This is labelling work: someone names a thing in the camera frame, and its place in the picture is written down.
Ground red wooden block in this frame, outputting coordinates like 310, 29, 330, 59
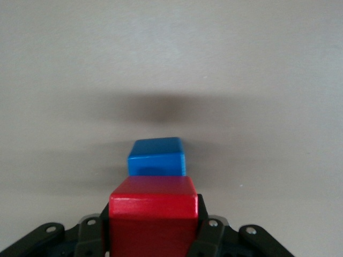
109, 175, 199, 257

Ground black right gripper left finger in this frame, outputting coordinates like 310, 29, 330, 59
0, 203, 110, 257

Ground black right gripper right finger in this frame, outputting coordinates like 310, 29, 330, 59
187, 194, 295, 257

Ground blue wooden block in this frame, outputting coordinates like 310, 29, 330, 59
126, 137, 187, 177

